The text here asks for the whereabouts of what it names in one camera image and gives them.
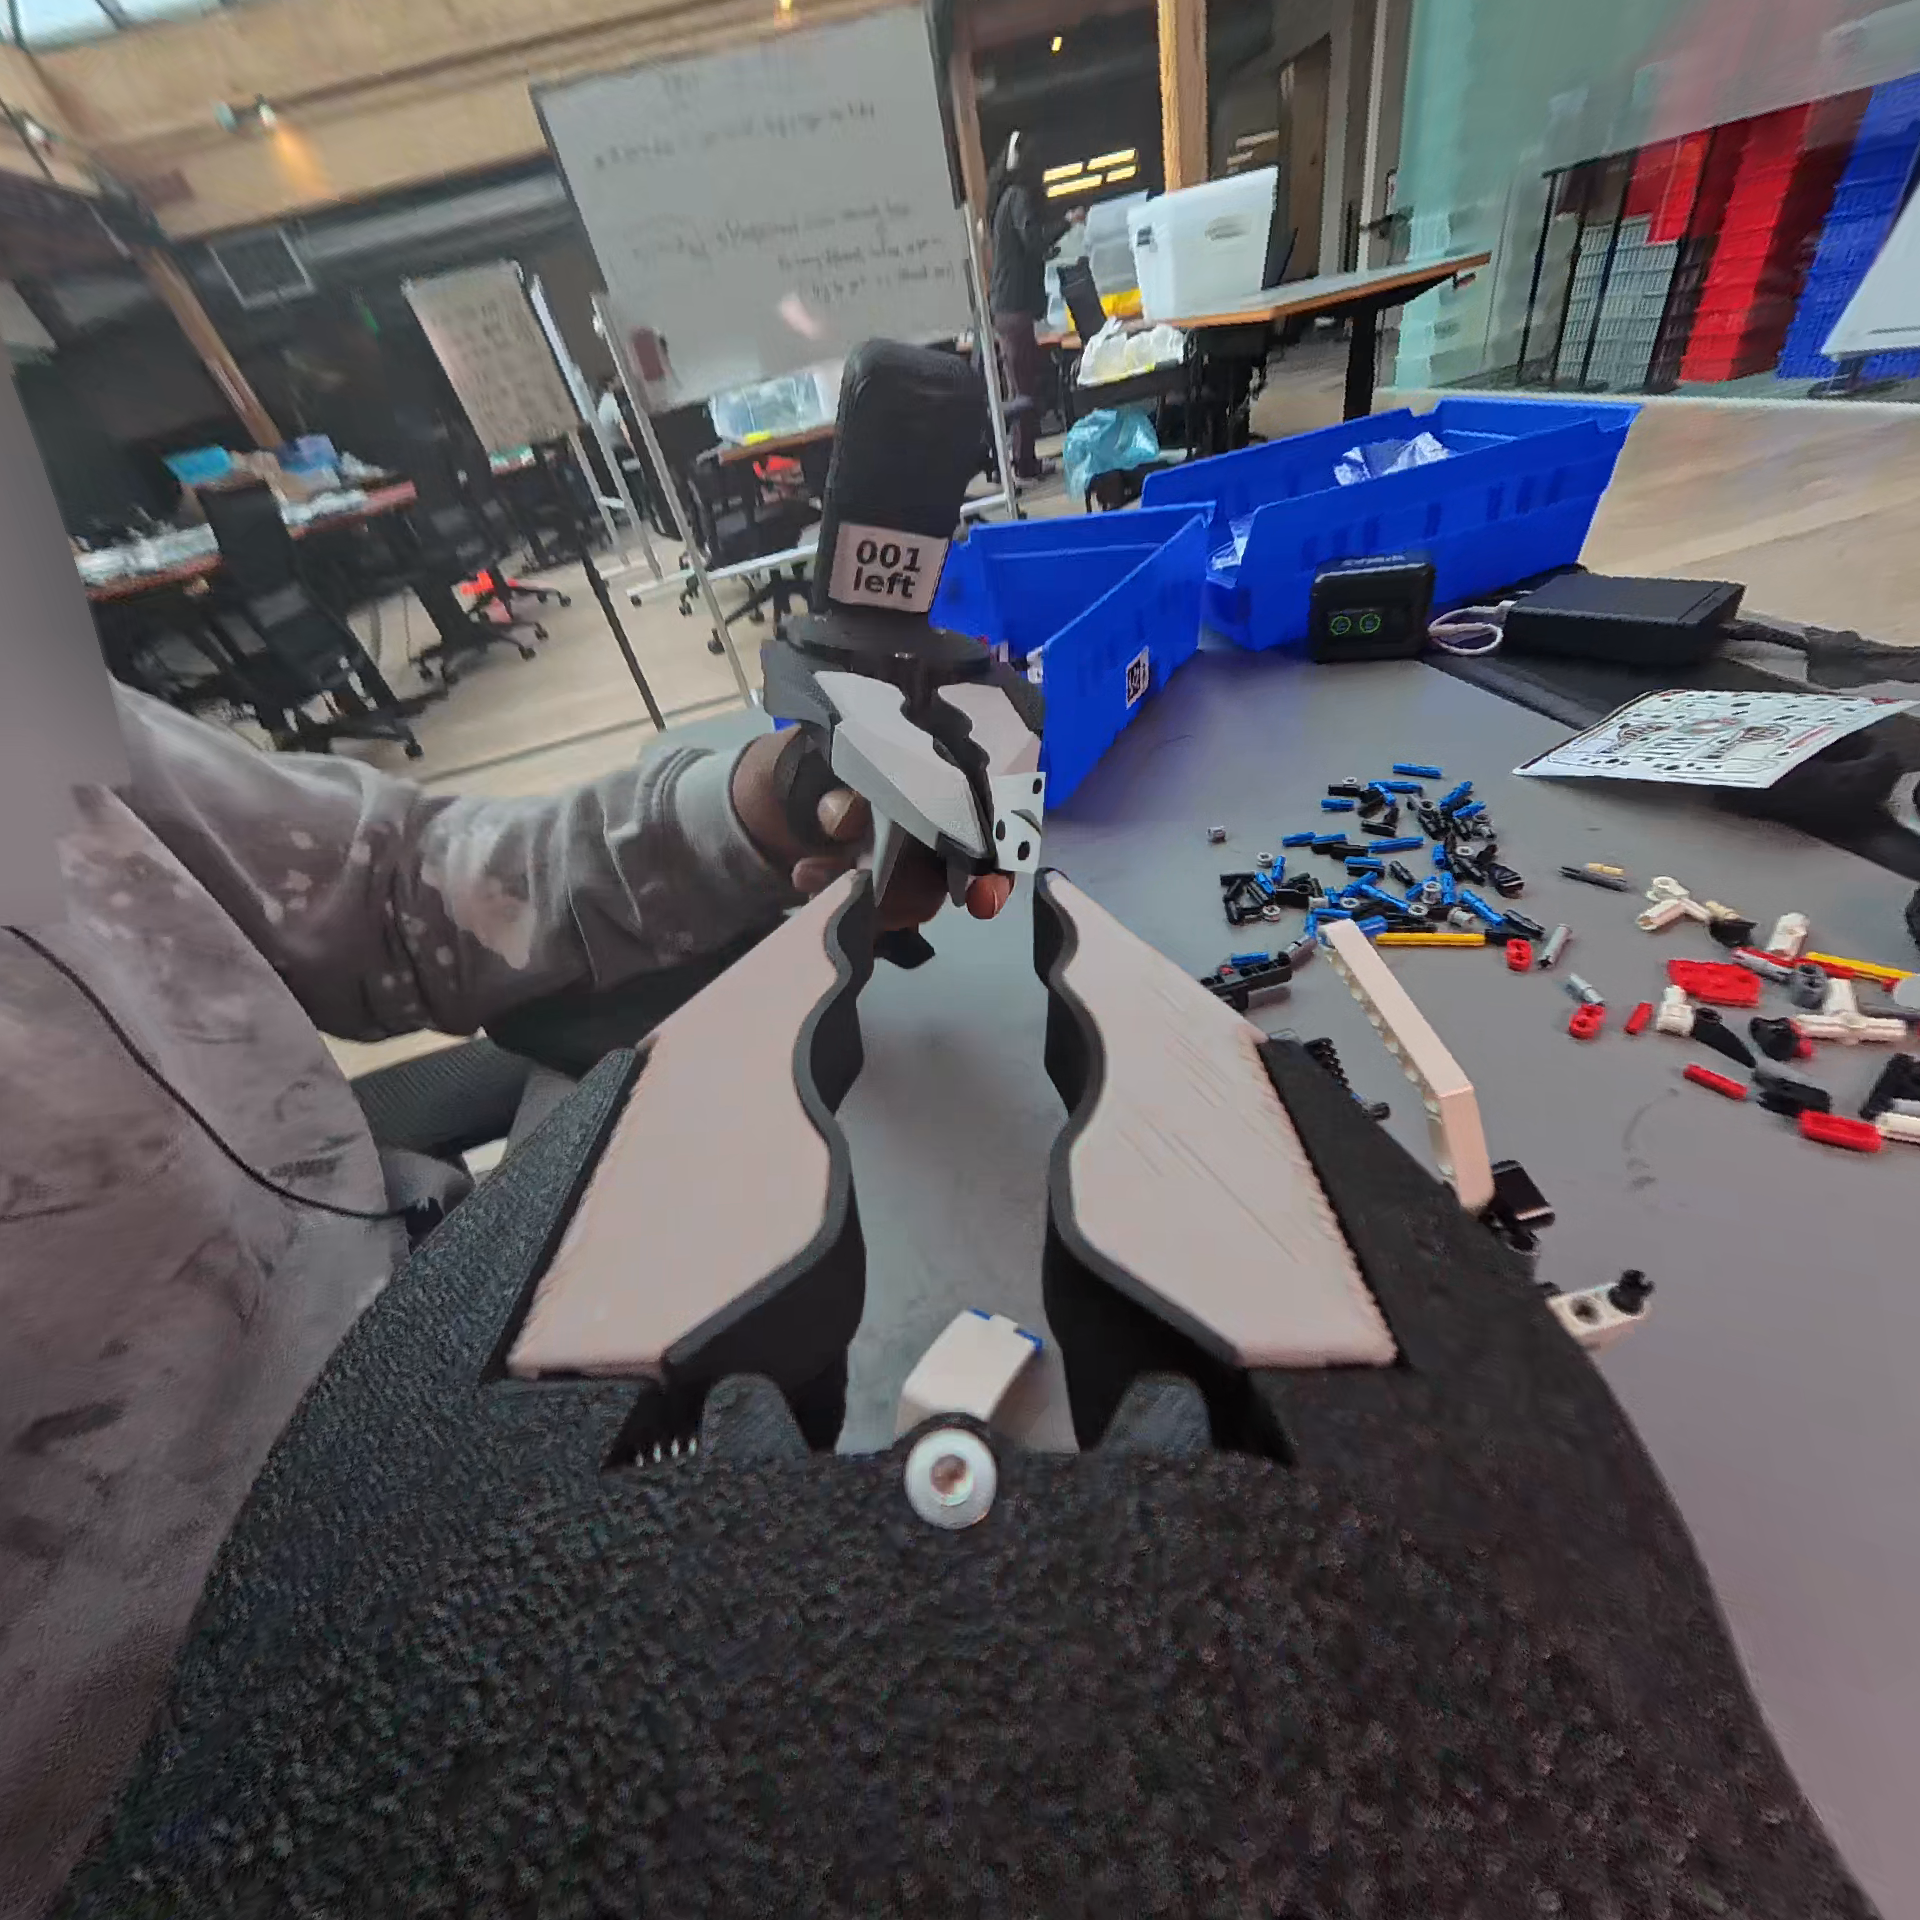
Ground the white curved toy panel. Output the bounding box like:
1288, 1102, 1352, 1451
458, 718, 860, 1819
899, 1310, 1048, 1451

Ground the stack of red blue bins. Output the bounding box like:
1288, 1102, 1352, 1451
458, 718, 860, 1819
1545, 81, 1920, 392

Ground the person's left hand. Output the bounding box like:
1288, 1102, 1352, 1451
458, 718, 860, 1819
734, 728, 1021, 934

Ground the thin black earphone cable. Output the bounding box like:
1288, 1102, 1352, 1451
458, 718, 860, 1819
0, 921, 450, 1226

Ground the black power adapter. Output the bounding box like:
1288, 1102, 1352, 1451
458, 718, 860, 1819
1507, 575, 1749, 668

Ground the grey black toy chassis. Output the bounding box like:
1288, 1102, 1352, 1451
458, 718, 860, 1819
1302, 1032, 1660, 1350

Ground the grey desk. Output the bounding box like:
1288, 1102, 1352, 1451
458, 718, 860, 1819
495, 630, 1920, 1907

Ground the teal plastic bag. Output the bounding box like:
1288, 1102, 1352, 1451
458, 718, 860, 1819
1062, 407, 1162, 502

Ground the black adapter cable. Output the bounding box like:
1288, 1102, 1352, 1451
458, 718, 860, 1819
1724, 613, 1920, 680

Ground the person's left forearm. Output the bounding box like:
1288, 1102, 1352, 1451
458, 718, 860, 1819
111, 684, 796, 1046

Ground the pile of blue black pins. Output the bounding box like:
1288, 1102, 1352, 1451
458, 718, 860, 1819
1199, 763, 1578, 1010

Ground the white bent toy beam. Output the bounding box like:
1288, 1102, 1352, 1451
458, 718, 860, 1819
1315, 917, 1495, 1214

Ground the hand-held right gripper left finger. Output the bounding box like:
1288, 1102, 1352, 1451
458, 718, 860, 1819
505, 873, 879, 1380

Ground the white cooler box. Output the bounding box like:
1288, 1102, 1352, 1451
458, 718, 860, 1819
1128, 166, 1283, 324

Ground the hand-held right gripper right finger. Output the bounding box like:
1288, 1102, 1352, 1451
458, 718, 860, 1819
1031, 870, 1401, 1376

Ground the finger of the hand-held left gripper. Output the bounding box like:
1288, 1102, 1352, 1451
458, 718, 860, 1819
938, 685, 1048, 845
814, 668, 1006, 906

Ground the black toy tyre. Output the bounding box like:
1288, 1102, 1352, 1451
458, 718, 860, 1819
1778, 735, 1920, 848

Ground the blue labelled storage bin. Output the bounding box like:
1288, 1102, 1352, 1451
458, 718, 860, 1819
930, 502, 1217, 814

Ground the black office chair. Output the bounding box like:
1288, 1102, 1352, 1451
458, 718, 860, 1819
404, 452, 576, 689
197, 480, 426, 757

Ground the black sensor box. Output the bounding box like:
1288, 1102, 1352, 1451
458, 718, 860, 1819
1307, 551, 1438, 665

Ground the person's grey printed sweatshirt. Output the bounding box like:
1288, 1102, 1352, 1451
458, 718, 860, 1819
0, 779, 450, 1907

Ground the black desk mat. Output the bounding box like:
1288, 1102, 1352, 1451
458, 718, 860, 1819
1418, 648, 1920, 889

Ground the pile of red white pieces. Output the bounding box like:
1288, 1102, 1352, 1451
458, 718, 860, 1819
1561, 861, 1920, 1157

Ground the cluttered wooden work table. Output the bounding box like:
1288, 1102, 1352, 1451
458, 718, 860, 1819
75, 452, 421, 602

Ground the small schedule whiteboard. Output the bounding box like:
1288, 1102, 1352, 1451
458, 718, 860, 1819
402, 260, 577, 462

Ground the toy sticker sheet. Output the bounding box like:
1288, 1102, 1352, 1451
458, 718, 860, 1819
1515, 689, 1913, 791

